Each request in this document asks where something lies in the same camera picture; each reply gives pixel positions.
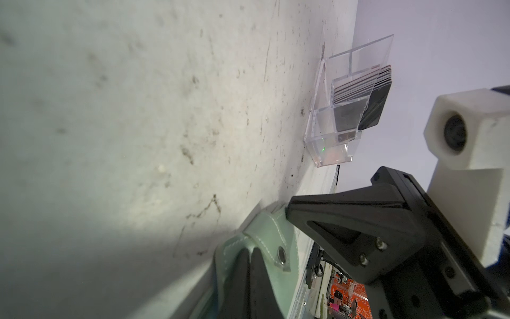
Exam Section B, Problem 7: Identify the clear acrylic card box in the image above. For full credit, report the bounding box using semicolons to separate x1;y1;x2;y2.
304;35;394;167

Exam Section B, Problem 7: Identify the stack of dark cards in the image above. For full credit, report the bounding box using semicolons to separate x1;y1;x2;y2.
333;65;393;132

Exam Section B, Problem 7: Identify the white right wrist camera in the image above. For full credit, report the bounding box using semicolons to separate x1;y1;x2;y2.
424;89;509;267

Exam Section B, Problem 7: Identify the green card holder wallet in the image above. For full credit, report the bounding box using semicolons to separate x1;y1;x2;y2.
190;204;301;318

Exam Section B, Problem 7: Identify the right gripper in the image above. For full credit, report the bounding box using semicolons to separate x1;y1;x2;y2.
286;167;509;318

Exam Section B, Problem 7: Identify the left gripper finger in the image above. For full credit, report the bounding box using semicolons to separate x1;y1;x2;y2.
217;248;284;318

